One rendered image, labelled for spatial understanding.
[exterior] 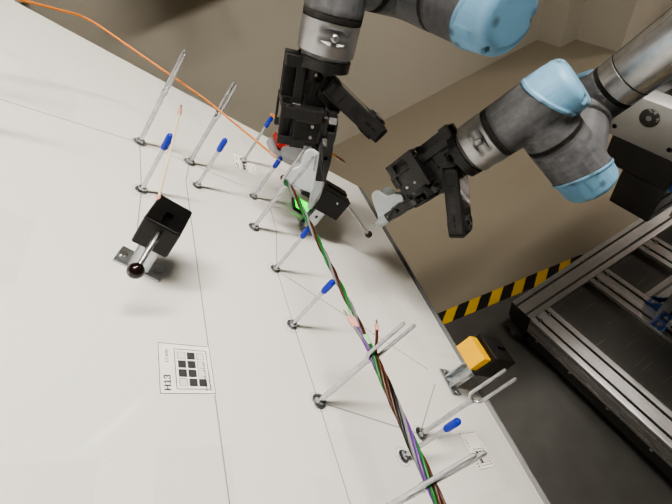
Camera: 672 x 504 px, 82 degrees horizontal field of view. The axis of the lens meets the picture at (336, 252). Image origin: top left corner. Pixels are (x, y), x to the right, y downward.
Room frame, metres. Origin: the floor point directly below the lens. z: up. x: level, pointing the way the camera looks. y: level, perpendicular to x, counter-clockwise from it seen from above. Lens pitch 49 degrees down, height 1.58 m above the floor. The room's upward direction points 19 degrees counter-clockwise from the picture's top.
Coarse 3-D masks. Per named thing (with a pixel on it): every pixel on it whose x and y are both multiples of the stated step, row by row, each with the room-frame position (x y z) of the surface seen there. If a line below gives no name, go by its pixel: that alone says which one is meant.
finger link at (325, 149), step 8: (328, 128) 0.48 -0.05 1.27; (328, 136) 0.47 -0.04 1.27; (320, 144) 0.47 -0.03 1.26; (328, 144) 0.46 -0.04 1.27; (320, 152) 0.46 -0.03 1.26; (328, 152) 0.45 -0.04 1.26; (320, 160) 0.46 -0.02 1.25; (328, 160) 0.45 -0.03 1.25; (320, 168) 0.46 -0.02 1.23; (328, 168) 0.45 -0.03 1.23; (320, 176) 0.45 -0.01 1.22
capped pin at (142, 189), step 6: (168, 138) 0.42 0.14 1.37; (162, 144) 0.42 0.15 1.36; (168, 144) 0.42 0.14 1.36; (162, 150) 0.42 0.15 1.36; (156, 162) 0.42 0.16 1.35; (150, 168) 0.42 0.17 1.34; (150, 174) 0.42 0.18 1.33; (144, 180) 0.42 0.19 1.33; (138, 186) 0.42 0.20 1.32; (144, 186) 0.42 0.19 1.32; (138, 192) 0.41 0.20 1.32; (144, 192) 0.42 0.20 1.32
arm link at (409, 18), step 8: (384, 0) 0.50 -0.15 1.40; (392, 0) 0.50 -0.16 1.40; (400, 0) 0.50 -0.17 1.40; (408, 0) 0.48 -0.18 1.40; (416, 0) 0.47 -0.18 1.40; (376, 8) 0.53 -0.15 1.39; (384, 8) 0.51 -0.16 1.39; (392, 8) 0.51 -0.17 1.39; (400, 8) 0.50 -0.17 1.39; (408, 8) 0.48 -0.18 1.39; (416, 8) 0.47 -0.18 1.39; (392, 16) 0.53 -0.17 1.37; (400, 16) 0.51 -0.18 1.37; (408, 16) 0.49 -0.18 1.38; (416, 16) 0.47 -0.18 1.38; (416, 24) 0.48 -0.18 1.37
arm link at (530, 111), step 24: (552, 72) 0.39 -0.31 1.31; (504, 96) 0.42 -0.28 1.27; (528, 96) 0.39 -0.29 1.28; (552, 96) 0.37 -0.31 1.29; (576, 96) 0.36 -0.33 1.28; (504, 120) 0.39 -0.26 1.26; (528, 120) 0.38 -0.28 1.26; (552, 120) 0.36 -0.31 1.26; (576, 120) 0.36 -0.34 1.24; (504, 144) 0.38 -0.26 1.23; (528, 144) 0.37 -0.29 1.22; (552, 144) 0.35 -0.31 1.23
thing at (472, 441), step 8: (464, 432) 0.13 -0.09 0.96; (472, 432) 0.13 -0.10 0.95; (464, 440) 0.12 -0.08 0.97; (472, 440) 0.12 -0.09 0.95; (480, 440) 0.12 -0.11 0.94; (472, 448) 0.11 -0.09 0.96; (480, 448) 0.11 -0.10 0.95; (488, 456) 0.10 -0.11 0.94; (480, 464) 0.09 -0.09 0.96; (488, 464) 0.09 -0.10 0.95
